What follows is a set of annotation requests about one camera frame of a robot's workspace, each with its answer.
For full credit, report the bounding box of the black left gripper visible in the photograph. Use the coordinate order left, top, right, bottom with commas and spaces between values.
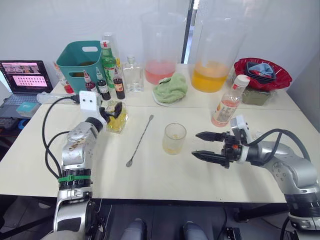
99, 101, 124, 124

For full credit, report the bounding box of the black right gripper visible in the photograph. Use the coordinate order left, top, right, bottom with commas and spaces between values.
191, 130, 244, 169

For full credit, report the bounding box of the square glass bottle yellow liquid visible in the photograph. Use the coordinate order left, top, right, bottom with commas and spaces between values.
105, 99, 130, 136

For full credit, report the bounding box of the small bottle brown syrup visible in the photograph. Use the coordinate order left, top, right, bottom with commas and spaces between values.
112, 65, 126, 100

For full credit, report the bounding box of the small bottle black syrup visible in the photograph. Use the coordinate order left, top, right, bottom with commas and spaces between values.
95, 67, 112, 102

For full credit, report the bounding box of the ribbed drinking glass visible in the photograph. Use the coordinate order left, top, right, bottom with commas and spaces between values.
162, 122, 188, 156

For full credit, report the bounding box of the long metal bar spoon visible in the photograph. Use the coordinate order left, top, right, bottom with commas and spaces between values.
125, 114, 155, 168

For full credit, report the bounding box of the small bottle red syrup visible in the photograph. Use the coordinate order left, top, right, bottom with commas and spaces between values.
83, 70, 99, 94

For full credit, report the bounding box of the empty clear square bottle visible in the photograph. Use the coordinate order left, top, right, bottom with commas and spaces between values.
122, 55, 146, 94

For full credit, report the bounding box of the plastic juice bottle white cap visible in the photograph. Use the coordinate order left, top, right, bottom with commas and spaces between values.
210, 74, 252, 129

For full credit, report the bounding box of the green glass bottle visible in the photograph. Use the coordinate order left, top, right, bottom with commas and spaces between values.
99, 40, 119, 89

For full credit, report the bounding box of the small clear bottle red base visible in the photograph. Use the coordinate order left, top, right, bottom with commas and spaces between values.
53, 61, 75, 95

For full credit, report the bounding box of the large pitcher pink liquid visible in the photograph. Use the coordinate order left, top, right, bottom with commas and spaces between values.
139, 11, 188, 86

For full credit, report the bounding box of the large pitcher orange liquid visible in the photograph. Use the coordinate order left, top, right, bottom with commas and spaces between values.
190, 16, 247, 94

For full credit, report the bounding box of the black square tray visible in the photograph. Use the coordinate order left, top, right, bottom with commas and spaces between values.
245, 61, 277, 83

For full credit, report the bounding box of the white plate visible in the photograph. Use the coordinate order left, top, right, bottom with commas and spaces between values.
151, 89, 186, 108

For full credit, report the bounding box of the green towel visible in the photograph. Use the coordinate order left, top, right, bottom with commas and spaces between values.
152, 72, 189, 104

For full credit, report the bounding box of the clear plastic tube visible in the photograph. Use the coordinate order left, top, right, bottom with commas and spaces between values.
36, 92, 77, 104

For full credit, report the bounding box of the teal plastic bin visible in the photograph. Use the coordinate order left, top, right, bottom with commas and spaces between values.
55, 40, 106, 95

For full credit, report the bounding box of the olive green container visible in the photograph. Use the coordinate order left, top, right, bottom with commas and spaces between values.
240, 86, 276, 107

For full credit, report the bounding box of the tall clear plastic cup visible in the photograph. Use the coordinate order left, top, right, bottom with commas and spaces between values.
101, 31, 121, 66

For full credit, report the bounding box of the green zip tie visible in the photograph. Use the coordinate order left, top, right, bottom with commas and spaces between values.
57, 174, 92, 183

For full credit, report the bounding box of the dark rounded shape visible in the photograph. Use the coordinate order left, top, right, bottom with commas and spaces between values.
120, 218, 148, 240
181, 220, 210, 240

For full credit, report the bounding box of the small teal box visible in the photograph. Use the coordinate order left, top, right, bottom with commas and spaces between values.
15, 101, 41, 118

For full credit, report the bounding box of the blue cloth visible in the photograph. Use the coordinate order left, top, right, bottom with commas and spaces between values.
250, 62, 274, 76

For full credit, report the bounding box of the open laptop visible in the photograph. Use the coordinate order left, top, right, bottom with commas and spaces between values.
0, 59, 54, 119

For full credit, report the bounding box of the red mesh basket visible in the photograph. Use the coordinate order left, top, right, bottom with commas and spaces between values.
233, 57, 294, 92

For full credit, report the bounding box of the black game controller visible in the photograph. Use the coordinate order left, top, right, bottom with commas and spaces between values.
0, 117, 20, 130

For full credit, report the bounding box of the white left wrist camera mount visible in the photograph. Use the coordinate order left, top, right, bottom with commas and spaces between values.
79, 90, 108, 124

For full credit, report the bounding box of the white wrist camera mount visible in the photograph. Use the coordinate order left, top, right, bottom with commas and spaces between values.
79, 90, 108, 124
229, 114, 254, 146

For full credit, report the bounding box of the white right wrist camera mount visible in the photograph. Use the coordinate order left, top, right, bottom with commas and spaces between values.
229, 114, 254, 146

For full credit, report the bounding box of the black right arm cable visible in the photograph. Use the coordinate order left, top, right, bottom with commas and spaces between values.
247, 128, 312, 161

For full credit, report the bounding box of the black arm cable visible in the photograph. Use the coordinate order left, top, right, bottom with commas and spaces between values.
247, 128, 312, 161
41, 94, 81, 181

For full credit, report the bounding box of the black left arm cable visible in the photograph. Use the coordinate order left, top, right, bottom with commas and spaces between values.
41, 94, 81, 181

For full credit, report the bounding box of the dark window frame post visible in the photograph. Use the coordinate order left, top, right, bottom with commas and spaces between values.
181, 0, 201, 65

